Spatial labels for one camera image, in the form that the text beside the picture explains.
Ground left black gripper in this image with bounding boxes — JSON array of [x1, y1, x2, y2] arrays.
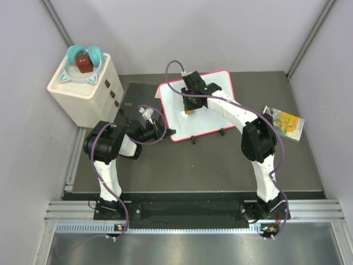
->
[[137, 119, 174, 144]]

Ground pink framed whiteboard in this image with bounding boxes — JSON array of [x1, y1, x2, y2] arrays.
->
[[158, 70, 235, 142]]

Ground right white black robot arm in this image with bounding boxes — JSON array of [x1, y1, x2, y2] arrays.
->
[[181, 71, 283, 219]]

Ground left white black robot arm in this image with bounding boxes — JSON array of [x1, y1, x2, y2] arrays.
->
[[83, 119, 176, 220]]

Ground white drawer cabinet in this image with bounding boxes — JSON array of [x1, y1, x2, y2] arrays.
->
[[47, 53, 124, 128]]

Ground colourful book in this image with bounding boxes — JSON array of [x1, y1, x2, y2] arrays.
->
[[263, 106, 304, 142]]

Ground brown cube toy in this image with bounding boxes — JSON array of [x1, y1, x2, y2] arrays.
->
[[76, 54, 94, 73]]

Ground teal cat ear headphones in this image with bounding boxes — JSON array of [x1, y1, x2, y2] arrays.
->
[[58, 45, 105, 84]]

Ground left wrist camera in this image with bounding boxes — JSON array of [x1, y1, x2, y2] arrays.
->
[[138, 107, 154, 122]]

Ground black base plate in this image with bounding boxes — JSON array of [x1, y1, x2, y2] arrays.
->
[[100, 192, 291, 230]]

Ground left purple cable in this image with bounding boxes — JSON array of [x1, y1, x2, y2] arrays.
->
[[90, 104, 167, 241]]

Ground purple cable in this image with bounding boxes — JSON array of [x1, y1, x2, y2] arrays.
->
[[165, 60, 290, 240], [90, 104, 167, 241]]

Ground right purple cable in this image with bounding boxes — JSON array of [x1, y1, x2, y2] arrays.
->
[[165, 60, 290, 240]]

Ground aluminium rail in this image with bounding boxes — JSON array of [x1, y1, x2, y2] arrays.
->
[[44, 199, 345, 222]]

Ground white slotted cable duct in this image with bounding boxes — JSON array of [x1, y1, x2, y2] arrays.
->
[[55, 222, 279, 235]]

